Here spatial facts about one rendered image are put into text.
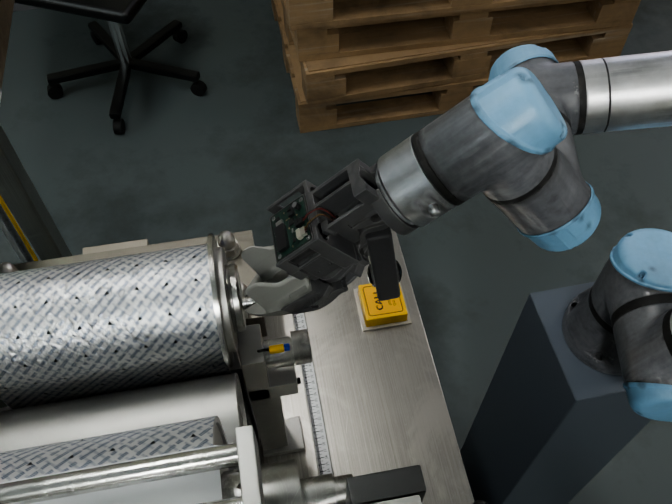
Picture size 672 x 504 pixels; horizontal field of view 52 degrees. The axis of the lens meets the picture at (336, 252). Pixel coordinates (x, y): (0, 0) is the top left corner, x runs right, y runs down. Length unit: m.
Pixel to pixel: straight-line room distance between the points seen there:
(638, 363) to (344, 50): 1.80
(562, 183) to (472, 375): 1.53
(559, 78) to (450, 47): 1.88
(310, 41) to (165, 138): 0.69
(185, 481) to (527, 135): 0.36
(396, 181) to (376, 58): 1.95
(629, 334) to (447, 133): 0.50
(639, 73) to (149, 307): 0.53
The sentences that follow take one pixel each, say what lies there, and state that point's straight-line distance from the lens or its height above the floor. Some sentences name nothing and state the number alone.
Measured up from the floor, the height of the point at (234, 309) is 1.27.
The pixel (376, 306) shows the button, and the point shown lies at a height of 0.92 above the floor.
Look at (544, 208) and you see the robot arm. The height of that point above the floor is 1.42.
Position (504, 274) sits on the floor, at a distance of 2.33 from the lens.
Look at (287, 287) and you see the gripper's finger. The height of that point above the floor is 1.32.
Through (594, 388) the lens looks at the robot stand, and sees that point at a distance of 1.15.
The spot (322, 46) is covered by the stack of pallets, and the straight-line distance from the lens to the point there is 2.49.
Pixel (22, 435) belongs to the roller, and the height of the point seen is 1.23.
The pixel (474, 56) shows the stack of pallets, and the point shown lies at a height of 0.26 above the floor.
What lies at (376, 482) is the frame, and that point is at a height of 1.44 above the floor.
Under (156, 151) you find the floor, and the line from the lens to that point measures 2.70.
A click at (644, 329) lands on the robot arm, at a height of 1.11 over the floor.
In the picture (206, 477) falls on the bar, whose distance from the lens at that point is 0.48.
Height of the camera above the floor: 1.89
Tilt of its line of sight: 55 degrees down
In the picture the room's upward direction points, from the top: straight up
